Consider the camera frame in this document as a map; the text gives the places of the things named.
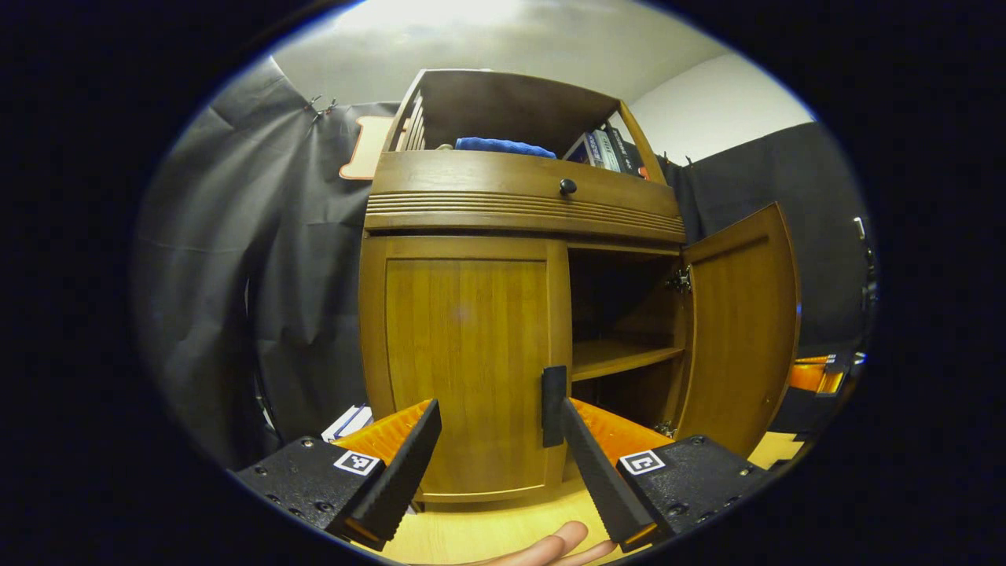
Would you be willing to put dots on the dark blue shelf book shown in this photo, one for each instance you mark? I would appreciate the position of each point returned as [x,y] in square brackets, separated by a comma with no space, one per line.
[581,151]

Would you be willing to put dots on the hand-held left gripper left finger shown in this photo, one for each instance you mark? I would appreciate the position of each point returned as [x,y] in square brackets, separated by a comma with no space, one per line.
[405,479]

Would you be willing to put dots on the wooden shoe cabinet door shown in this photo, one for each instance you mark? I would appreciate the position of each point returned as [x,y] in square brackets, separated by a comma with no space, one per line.
[739,330]
[464,354]

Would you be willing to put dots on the black shelf book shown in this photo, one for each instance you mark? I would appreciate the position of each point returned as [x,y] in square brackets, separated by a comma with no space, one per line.
[627,153]

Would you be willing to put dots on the black backdrop cloth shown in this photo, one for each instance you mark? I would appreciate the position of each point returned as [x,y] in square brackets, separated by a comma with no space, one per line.
[259,259]

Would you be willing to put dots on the folded blue cloth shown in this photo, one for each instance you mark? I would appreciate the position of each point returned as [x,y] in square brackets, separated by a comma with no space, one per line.
[503,147]

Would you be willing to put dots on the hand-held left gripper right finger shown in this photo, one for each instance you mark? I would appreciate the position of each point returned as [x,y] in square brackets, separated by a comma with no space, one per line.
[601,479]

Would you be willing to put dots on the grey shelf book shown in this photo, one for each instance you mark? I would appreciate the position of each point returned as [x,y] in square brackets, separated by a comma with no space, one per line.
[607,149]

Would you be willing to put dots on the black stand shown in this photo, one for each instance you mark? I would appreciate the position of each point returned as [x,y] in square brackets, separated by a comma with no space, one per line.
[866,275]

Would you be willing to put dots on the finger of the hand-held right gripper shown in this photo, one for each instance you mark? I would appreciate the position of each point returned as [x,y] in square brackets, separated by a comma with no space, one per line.
[841,362]
[809,377]

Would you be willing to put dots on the yellow wood-pattern puzzle mat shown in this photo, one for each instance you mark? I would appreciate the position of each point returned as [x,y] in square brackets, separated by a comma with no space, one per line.
[487,527]

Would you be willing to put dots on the wooden double-door shoe cabinet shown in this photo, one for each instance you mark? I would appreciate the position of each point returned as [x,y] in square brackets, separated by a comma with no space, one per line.
[519,212]

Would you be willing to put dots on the white spine standing book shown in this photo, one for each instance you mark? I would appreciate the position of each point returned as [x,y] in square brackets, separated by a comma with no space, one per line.
[338,428]

